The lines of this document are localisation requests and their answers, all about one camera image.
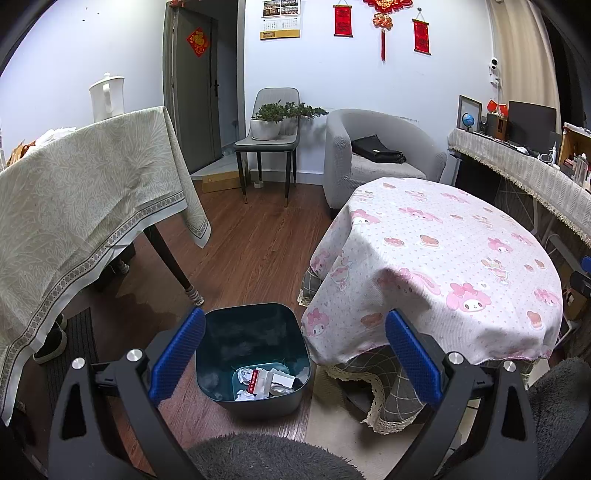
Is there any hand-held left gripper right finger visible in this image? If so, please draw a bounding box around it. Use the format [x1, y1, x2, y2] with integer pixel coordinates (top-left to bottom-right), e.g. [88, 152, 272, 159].
[384, 308, 541, 480]

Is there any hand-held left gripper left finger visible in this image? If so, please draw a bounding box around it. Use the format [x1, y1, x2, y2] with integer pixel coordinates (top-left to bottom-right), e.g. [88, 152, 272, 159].
[48, 306, 208, 480]

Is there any dark teal plastic bin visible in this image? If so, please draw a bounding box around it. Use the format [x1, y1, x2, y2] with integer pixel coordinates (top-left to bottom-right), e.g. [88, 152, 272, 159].
[195, 302, 316, 419]

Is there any white box with red stripe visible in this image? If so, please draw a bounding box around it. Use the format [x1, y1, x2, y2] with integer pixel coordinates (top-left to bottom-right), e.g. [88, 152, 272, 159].
[248, 367, 297, 398]

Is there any dark table leg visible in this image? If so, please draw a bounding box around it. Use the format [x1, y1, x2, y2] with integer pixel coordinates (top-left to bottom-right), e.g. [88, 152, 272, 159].
[143, 225, 197, 292]

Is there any beige rug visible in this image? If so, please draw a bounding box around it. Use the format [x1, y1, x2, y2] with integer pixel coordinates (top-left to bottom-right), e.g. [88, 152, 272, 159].
[305, 364, 432, 462]

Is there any pink printed tablecloth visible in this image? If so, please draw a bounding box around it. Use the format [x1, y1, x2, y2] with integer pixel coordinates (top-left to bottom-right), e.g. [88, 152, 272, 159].
[302, 178, 565, 366]

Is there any grey ribbed floor mat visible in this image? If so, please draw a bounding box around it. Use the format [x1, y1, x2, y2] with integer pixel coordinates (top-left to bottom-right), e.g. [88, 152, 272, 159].
[44, 308, 101, 408]

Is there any side desk with lace cloth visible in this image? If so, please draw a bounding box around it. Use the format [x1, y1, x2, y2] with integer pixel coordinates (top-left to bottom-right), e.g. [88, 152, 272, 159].
[447, 128, 591, 248]

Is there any cardboard organiser box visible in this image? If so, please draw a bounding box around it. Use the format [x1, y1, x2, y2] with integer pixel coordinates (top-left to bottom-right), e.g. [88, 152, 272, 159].
[560, 122, 591, 186]

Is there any pair of dark slippers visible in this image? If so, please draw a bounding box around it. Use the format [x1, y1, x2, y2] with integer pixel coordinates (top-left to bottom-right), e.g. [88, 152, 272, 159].
[32, 314, 68, 366]

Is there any black monitor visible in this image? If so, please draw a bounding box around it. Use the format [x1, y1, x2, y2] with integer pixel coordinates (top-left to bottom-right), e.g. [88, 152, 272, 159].
[507, 100, 557, 149]

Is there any brown wooden box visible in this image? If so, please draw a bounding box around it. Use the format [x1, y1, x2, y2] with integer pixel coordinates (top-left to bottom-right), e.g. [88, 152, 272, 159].
[485, 113, 509, 140]

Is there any flat cardboard box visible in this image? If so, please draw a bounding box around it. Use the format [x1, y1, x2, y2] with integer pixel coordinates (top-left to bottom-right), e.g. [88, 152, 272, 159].
[202, 170, 243, 193]

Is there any table with beige cloth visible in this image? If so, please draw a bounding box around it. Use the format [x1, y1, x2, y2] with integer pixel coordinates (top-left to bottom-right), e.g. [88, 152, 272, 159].
[0, 106, 212, 426]

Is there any framed picture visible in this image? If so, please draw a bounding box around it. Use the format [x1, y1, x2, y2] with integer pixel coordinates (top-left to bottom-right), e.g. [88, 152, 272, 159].
[458, 95, 484, 134]

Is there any black bag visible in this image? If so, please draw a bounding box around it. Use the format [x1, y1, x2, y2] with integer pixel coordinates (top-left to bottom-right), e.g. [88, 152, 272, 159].
[351, 135, 408, 165]

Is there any grey armchair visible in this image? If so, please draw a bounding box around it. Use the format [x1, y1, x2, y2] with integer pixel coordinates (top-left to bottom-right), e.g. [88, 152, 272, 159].
[322, 108, 448, 219]

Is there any grey dining chair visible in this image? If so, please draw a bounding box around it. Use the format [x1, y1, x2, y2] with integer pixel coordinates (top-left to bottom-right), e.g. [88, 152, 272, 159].
[234, 88, 302, 209]

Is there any potted plant in white pot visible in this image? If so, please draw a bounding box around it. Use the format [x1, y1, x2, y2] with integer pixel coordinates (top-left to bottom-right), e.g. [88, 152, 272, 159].
[281, 102, 330, 136]
[250, 102, 286, 141]

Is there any grey door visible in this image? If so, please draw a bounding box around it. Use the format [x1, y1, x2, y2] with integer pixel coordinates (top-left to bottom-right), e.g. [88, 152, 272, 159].
[163, 7, 223, 175]

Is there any white kettle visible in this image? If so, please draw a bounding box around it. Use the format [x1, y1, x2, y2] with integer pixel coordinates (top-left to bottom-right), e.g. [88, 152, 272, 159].
[89, 73, 127, 123]

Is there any red door decoration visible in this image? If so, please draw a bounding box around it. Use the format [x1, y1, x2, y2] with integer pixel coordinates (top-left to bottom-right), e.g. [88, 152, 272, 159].
[187, 28, 208, 58]

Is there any red wall scroll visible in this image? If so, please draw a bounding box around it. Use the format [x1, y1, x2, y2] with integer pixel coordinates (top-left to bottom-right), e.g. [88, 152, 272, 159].
[333, 4, 354, 39]
[412, 18, 433, 56]

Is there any red knot wall hanging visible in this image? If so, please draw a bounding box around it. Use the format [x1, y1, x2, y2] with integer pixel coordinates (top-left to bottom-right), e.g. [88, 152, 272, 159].
[362, 0, 414, 64]

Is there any wall calendar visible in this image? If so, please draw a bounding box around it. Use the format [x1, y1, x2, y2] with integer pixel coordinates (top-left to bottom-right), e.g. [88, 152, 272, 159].
[261, 0, 302, 41]

